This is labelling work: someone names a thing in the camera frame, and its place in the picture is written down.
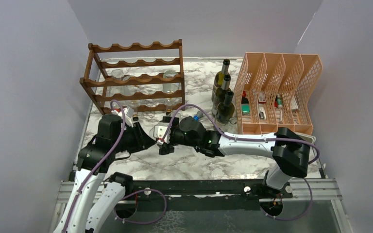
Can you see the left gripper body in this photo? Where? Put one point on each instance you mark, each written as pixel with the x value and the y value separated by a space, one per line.
pixel 134 139

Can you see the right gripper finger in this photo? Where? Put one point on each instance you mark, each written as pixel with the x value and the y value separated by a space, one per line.
pixel 166 149
pixel 166 121

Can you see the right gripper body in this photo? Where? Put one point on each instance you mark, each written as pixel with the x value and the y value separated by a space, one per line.
pixel 177 137

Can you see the green wine bottle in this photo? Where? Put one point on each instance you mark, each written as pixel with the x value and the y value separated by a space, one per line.
pixel 220 93
pixel 225 110
pixel 218 80

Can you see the clear glass bottle top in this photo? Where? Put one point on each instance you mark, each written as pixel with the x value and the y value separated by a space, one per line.
pixel 231 126

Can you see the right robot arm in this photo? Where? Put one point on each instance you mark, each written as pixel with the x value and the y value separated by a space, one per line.
pixel 289 151

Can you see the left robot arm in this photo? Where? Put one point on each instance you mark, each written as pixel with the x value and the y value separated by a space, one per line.
pixel 84 214

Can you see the wooden wine rack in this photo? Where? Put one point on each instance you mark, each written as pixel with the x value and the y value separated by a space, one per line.
pixel 142 82

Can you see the blue grey stamp cylinder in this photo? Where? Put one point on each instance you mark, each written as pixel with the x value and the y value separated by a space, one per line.
pixel 199 115

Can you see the green black red stamp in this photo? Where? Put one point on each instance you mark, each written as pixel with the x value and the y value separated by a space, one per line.
pixel 245 108

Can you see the peach plastic file organizer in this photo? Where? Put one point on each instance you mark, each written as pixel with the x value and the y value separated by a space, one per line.
pixel 278 87

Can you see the grey flat item behind organizer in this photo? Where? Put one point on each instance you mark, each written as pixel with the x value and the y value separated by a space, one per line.
pixel 306 137

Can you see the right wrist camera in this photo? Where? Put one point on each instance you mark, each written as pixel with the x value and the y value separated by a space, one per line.
pixel 160 133

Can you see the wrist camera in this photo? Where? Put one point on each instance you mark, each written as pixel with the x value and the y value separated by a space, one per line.
pixel 160 133
pixel 126 113

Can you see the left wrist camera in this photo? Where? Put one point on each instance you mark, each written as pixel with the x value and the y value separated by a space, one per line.
pixel 126 113

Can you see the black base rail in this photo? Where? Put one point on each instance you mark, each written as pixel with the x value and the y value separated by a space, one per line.
pixel 199 195

